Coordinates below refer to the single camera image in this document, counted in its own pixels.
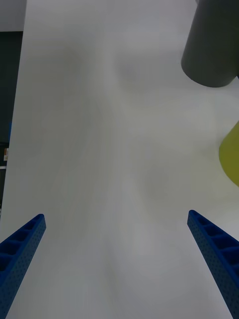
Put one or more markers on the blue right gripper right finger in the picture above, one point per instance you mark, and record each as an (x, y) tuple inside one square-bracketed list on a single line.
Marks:
[(219, 254)]

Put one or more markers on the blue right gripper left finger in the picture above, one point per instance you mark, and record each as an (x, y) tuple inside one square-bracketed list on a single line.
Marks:
[(17, 259)]

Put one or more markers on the yellow-green plastic waste bin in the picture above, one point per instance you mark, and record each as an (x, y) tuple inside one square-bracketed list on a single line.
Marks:
[(231, 157)]

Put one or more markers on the grey plastic waste bin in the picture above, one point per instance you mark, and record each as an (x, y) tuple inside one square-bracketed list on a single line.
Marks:
[(211, 49)]

